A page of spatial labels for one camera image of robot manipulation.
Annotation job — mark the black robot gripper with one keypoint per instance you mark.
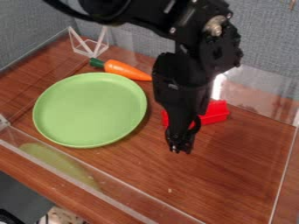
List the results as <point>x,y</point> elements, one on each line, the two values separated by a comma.
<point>183,76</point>

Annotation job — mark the orange toy carrot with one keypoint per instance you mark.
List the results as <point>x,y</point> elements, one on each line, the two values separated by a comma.
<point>116,67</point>

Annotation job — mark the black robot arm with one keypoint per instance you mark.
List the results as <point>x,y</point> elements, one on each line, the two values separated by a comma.
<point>174,19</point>

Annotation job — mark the green round plate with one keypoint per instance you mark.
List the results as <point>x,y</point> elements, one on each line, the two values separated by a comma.
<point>90,110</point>

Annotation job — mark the clear acrylic enclosure wall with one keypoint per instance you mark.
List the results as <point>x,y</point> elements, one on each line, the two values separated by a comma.
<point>235,180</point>

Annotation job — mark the red plastic block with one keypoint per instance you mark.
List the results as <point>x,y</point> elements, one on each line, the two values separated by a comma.
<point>217,112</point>

